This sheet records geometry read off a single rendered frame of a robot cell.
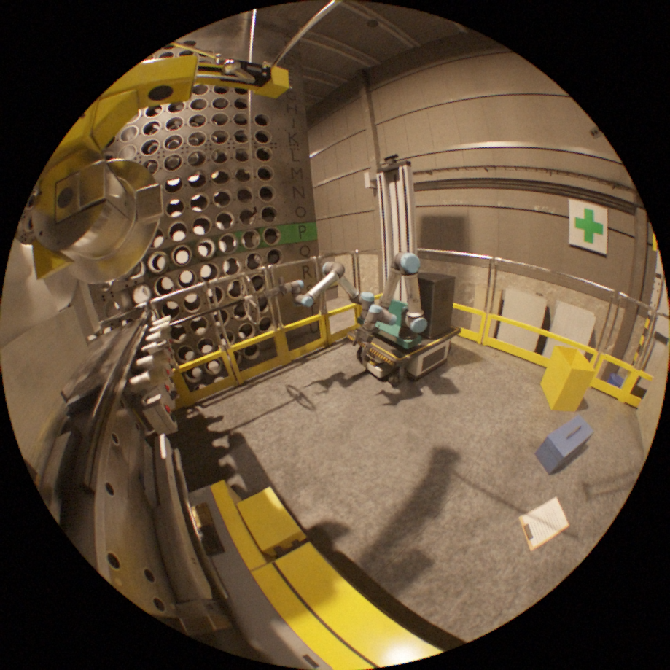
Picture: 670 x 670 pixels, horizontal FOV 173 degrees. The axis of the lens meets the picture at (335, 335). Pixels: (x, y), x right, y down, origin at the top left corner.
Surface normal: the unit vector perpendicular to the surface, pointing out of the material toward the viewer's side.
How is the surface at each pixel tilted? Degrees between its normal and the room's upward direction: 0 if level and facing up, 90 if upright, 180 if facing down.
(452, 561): 0
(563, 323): 90
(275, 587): 0
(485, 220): 90
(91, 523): 0
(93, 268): 90
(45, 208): 90
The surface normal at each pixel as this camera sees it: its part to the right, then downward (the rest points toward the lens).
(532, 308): -0.78, 0.33
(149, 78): 0.62, 0.29
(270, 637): -0.09, -0.90
